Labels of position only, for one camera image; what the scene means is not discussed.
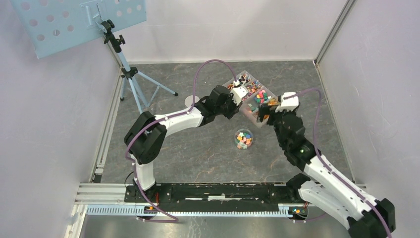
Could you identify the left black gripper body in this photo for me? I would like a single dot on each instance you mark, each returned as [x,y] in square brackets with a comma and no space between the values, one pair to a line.
[230,108]

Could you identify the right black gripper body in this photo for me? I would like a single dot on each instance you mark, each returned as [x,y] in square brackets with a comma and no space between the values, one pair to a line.
[275,118]

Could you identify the small clear glass jar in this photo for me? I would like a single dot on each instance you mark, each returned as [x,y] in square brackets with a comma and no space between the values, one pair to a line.
[243,139]

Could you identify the clear compartment candy box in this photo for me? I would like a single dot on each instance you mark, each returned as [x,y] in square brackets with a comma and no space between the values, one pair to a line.
[257,95]

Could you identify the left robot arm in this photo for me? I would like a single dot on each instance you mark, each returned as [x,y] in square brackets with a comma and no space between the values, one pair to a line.
[145,138]

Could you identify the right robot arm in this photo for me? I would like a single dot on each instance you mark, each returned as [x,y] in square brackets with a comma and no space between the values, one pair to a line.
[322,185]

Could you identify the silver round jar lid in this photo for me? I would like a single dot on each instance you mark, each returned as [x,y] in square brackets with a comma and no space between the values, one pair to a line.
[190,100]

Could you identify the light blue music stand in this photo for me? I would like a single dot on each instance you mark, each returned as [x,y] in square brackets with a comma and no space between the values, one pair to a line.
[57,25]

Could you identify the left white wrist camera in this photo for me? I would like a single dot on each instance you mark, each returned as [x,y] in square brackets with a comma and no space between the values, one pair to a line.
[239,91]

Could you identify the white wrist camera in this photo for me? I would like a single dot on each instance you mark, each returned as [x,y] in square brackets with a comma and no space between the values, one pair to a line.
[287,101]
[239,91]

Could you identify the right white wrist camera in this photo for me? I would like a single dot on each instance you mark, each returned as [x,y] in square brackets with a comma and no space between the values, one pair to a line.
[287,101]

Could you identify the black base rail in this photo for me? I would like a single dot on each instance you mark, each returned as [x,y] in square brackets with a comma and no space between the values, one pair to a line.
[231,199]

